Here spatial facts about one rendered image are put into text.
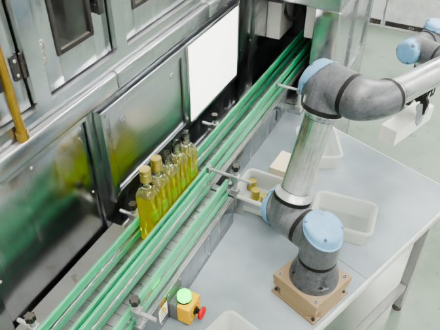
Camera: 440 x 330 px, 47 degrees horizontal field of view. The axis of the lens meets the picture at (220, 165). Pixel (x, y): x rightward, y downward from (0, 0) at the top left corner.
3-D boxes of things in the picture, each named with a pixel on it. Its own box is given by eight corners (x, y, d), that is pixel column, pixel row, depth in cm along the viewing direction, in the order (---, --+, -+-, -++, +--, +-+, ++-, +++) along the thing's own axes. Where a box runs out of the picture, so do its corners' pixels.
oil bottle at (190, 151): (185, 184, 183) (183, 137, 170) (199, 189, 181) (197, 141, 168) (177, 194, 180) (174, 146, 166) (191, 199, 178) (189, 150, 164)
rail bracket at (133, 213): (126, 223, 169) (122, 193, 161) (144, 230, 167) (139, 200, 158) (119, 231, 167) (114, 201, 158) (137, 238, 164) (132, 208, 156)
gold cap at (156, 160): (156, 164, 155) (155, 152, 152) (165, 167, 154) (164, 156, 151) (148, 169, 153) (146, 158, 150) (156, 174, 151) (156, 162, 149)
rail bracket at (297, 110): (275, 114, 235) (279, 71, 221) (310, 123, 229) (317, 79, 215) (272, 119, 232) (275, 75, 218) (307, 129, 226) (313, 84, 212)
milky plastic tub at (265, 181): (248, 183, 203) (249, 166, 197) (301, 200, 195) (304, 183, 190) (228, 210, 191) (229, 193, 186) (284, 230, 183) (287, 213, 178)
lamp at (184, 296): (181, 290, 155) (181, 283, 153) (194, 295, 153) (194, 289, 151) (174, 301, 152) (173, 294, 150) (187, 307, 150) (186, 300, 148)
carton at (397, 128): (429, 119, 186) (434, 105, 182) (393, 146, 173) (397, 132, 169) (414, 112, 189) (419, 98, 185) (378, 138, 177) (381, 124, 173)
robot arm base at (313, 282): (346, 272, 159) (352, 251, 153) (323, 304, 149) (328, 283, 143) (304, 250, 166) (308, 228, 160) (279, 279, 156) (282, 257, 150)
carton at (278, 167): (280, 164, 213) (282, 150, 208) (317, 177, 206) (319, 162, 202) (268, 181, 205) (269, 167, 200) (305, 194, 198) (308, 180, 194)
